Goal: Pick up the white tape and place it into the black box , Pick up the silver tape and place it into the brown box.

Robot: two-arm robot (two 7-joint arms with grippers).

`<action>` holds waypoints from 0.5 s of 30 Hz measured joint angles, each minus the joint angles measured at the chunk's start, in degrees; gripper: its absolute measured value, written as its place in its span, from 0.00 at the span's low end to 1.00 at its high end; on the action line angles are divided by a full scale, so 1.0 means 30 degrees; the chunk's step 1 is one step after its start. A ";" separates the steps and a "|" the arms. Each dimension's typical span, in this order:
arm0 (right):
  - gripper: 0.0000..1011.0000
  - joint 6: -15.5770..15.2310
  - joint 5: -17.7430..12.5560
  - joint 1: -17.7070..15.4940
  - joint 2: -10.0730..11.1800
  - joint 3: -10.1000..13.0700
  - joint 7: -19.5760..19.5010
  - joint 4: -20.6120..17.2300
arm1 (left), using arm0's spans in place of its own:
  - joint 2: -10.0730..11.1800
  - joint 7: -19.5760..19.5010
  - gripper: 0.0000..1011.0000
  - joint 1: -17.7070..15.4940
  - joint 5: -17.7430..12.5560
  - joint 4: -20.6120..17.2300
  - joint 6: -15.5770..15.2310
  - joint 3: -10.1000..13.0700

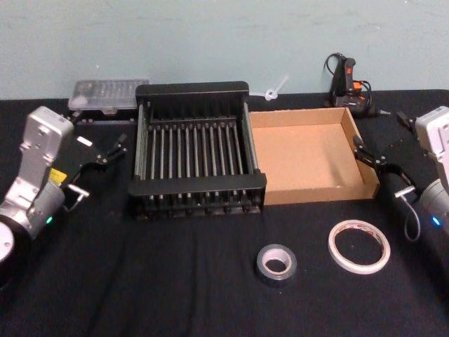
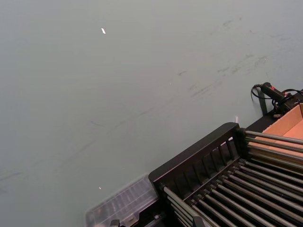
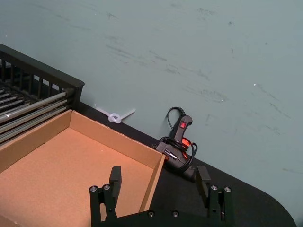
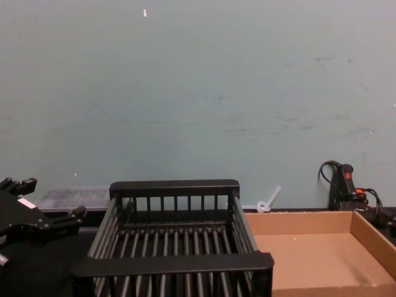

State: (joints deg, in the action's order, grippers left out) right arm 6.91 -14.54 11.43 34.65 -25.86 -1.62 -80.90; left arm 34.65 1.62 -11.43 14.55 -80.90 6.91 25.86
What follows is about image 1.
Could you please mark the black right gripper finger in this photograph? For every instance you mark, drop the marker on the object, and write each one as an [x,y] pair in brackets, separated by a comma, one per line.
[365,158]
[365,146]

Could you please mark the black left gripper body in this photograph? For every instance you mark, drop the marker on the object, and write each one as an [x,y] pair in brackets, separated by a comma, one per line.
[82,154]

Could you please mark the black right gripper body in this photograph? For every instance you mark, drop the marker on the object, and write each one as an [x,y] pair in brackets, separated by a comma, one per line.
[396,182]

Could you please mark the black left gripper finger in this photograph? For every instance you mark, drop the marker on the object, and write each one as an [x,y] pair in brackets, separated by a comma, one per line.
[114,146]
[115,154]

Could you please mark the white tape roll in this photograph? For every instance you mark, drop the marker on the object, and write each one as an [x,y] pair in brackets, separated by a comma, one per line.
[354,267]

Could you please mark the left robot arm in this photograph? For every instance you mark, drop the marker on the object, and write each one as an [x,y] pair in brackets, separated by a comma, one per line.
[42,133]

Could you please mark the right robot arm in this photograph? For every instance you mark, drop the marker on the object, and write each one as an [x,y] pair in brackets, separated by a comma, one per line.
[435,130]

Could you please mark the clear plastic case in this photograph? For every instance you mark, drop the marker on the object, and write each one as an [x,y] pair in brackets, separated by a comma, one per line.
[105,93]

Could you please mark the shallow brown cardboard tray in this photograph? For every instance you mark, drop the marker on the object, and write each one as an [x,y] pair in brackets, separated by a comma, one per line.
[301,158]

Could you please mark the black rack with steel bars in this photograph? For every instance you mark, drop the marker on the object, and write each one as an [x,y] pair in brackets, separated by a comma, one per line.
[196,93]

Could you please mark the black table cloth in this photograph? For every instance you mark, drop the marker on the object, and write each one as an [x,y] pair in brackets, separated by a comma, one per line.
[175,281]

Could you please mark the silver tape roll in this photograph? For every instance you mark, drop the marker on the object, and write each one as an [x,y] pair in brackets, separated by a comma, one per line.
[261,270]

